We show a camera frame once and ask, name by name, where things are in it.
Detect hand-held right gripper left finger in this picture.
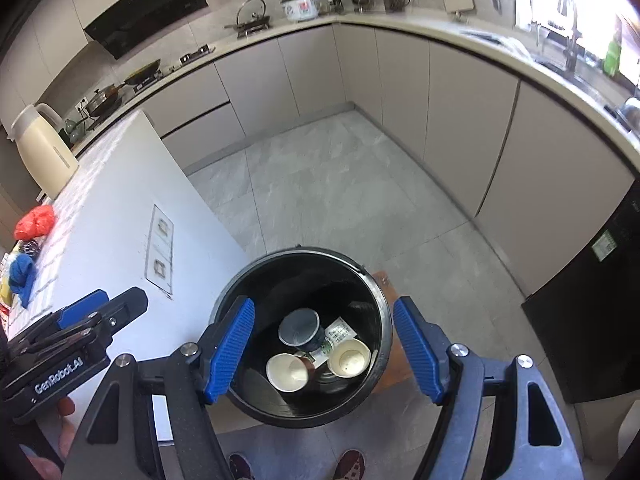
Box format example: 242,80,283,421
62,296,256,480

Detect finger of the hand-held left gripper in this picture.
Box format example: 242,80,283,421
7,288,110,356
20,286,149,361

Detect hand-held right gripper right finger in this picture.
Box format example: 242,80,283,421
392,296,586,480

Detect blue cloth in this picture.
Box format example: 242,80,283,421
10,252,37,309

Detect red plastic bag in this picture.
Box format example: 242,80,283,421
14,205,57,242

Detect black plastic bucket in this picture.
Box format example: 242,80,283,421
214,245,394,429

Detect person's left hand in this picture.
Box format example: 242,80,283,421
22,396,78,473

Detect recessed socket panel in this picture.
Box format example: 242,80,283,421
144,204,175,301

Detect white paper cup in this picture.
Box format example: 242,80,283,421
327,338,372,378
265,353,308,393

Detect wooden stool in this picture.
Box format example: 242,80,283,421
370,271,417,392

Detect dark blue paper cup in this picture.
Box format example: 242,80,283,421
278,308,321,353

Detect white green paper packet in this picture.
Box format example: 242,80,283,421
307,316,357,366

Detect white tiled kitchen island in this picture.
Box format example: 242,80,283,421
0,110,261,461

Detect person's left shoe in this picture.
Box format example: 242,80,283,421
227,452,256,480

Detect person's shoe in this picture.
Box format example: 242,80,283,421
227,452,256,480
334,449,366,480

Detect person's right shoe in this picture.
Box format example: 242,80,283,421
334,449,366,480

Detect cream electric kettle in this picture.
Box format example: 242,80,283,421
10,103,80,200

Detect black built-in appliance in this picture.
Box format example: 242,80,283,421
521,191,640,405

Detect frying pan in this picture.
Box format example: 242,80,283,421
82,82,126,116

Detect black wok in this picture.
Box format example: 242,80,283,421
122,58,163,86

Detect beige kitchen base cabinets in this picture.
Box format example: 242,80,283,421
135,22,640,311

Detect gas burner grate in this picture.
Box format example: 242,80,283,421
179,46,216,63

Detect black range hood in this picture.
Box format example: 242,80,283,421
83,0,210,60

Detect metal lid rack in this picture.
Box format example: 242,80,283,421
224,16,273,38

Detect glass pot lid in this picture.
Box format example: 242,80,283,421
236,0,267,25

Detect kitchen faucet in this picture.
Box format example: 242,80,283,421
552,0,583,73

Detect white rice cooker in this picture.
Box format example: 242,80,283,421
279,0,321,23

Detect green bottle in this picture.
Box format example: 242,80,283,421
602,35,623,77

